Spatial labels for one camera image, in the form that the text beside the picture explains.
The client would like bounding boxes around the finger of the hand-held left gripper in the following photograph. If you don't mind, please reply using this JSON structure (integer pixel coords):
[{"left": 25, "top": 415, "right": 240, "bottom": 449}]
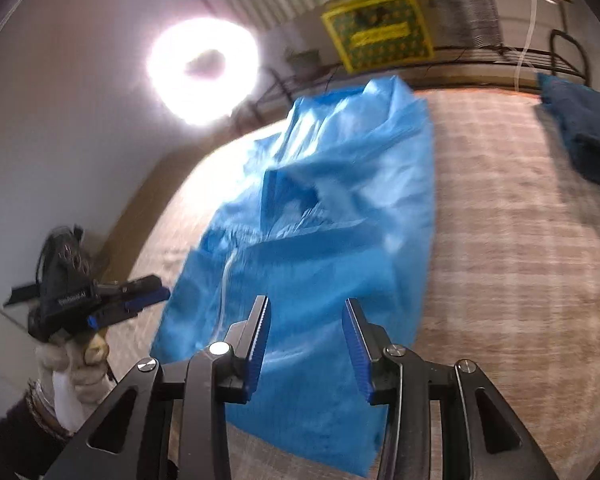
[
  {"left": 86, "top": 306, "right": 142, "bottom": 331},
  {"left": 95, "top": 274, "right": 172, "bottom": 307}
]

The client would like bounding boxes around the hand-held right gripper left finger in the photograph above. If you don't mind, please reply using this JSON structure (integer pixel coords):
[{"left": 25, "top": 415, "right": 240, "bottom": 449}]
[{"left": 45, "top": 294, "right": 272, "bottom": 480}]

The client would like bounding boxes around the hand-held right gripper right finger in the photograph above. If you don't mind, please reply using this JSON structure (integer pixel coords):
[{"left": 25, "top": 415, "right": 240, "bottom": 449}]
[{"left": 343, "top": 297, "right": 557, "bottom": 480}]

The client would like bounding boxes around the light blue work coat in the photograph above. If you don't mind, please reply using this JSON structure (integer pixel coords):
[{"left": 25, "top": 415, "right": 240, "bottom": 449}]
[{"left": 150, "top": 75, "right": 438, "bottom": 478}]

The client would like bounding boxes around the person's left forearm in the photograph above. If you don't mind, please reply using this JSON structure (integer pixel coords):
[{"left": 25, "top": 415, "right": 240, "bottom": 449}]
[{"left": 0, "top": 379, "right": 77, "bottom": 480}]

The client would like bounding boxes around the black metal clothes rack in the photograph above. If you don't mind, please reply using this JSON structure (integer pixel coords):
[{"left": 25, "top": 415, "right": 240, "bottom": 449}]
[{"left": 230, "top": 25, "right": 593, "bottom": 126}]

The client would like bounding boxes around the person's left hand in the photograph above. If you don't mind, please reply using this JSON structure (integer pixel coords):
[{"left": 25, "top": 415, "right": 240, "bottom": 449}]
[{"left": 34, "top": 331, "right": 113, "bottom": 441}]

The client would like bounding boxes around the dark round plant pot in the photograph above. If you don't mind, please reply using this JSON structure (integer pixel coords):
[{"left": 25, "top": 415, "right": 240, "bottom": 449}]
[{"left": 286, "top": 50, "right": 322, "bottom": 79}]

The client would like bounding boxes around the yellow patterned box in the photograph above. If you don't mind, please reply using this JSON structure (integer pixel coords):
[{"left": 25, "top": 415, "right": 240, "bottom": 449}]
[{"left": 321, "top": 0, "right": 435, "bottom": 75}]

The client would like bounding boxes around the dark blue cloth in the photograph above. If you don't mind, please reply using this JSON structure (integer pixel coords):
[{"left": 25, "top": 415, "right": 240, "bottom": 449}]
[{"left": 536, "top": 72, "right": 600, "bottom": 191}]

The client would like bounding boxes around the grey plaid coat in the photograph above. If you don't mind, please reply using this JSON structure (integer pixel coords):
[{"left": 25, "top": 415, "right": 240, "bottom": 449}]
[{"left": 419, "top": 0, "right": 504, "bottom": 57}]

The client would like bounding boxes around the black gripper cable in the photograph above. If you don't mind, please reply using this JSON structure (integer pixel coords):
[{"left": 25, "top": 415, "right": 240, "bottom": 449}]
[{"left": 34, "top": 225, "right": 83, "bottom": 281}]

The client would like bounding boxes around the ring light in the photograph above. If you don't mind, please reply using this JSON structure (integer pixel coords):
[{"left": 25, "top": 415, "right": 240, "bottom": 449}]
[{"left": 147, "top": 17, "right": 260, "bottom": 127}]

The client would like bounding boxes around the white lamp cable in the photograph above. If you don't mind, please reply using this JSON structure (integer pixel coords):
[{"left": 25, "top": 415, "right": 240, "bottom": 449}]
[{"left": 511, "top": 0, "right": 543, "bottom": 92}]

